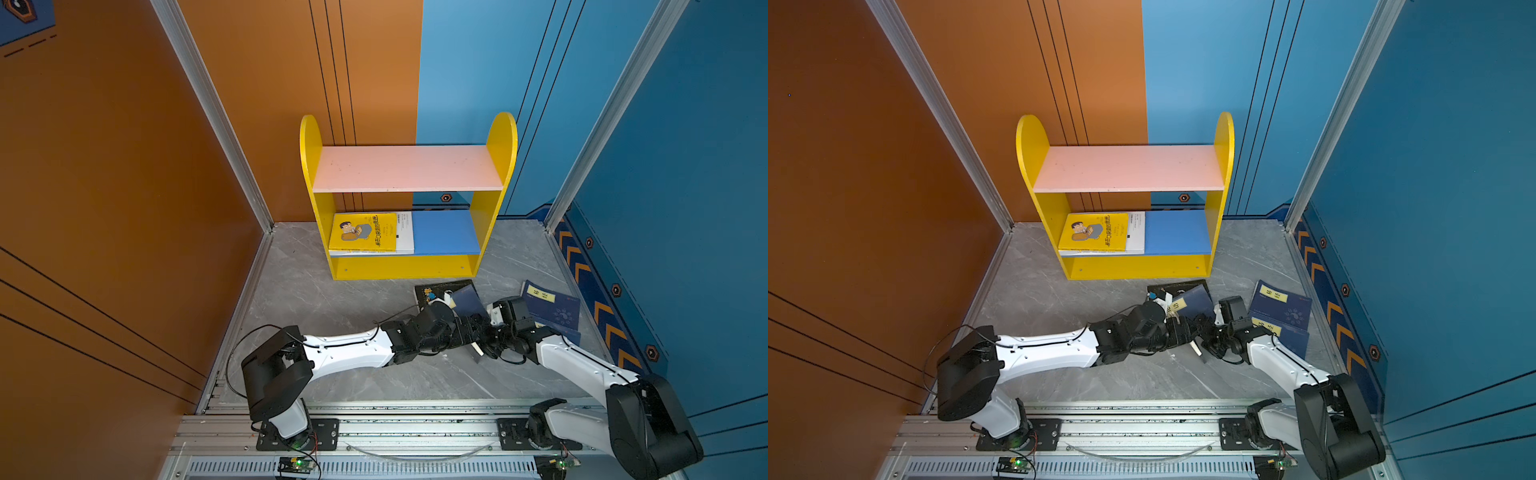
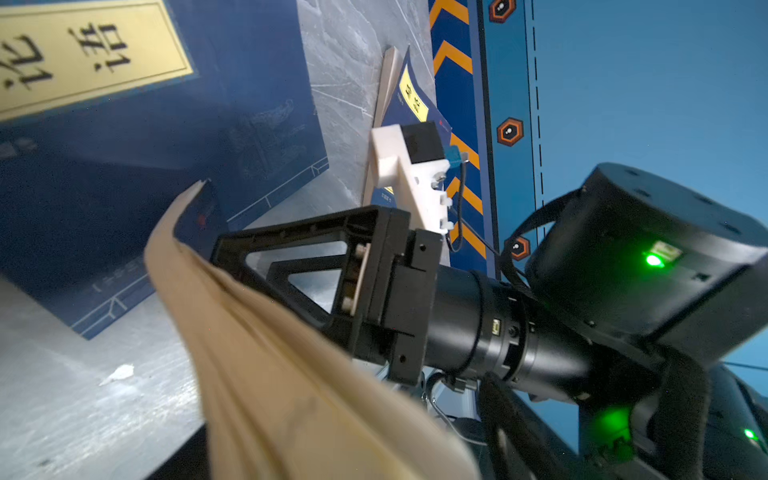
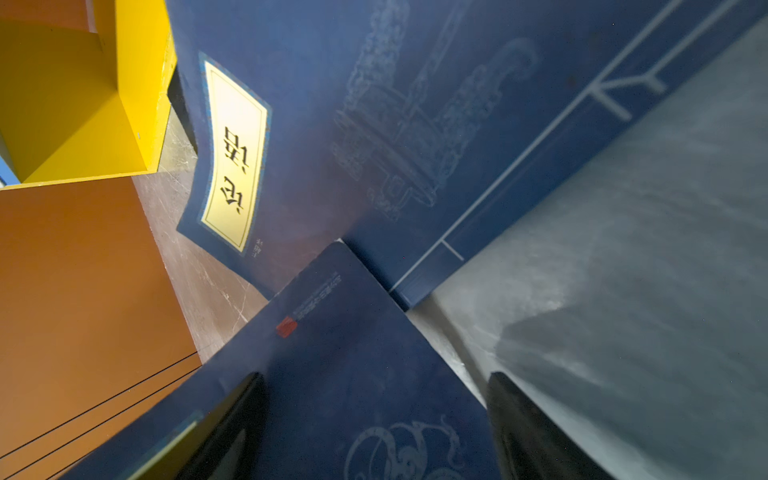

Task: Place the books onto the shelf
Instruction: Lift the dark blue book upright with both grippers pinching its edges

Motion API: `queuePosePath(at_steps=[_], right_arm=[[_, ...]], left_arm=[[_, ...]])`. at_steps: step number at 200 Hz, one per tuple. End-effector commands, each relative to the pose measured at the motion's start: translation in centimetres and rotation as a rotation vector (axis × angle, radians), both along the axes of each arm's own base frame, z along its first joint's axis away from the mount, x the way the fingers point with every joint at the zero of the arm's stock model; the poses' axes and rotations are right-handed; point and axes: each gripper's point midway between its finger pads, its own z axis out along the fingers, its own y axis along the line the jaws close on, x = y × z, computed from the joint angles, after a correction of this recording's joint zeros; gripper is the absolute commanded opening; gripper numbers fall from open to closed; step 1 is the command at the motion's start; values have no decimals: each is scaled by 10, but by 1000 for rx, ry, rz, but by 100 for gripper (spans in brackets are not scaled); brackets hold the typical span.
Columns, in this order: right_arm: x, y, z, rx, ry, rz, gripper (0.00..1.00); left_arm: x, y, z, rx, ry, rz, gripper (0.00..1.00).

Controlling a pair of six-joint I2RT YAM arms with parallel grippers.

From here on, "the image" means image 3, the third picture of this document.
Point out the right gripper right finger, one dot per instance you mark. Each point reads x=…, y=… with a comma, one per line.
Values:
x=529, y=444

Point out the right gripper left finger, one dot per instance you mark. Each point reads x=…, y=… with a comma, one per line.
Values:
x=230, y=447

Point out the navy book yellow label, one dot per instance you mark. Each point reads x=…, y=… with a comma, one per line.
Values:
x=354, y=391

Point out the yellow pink blue bookshelf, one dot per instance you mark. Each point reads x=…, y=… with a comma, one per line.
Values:
x=83, y=90

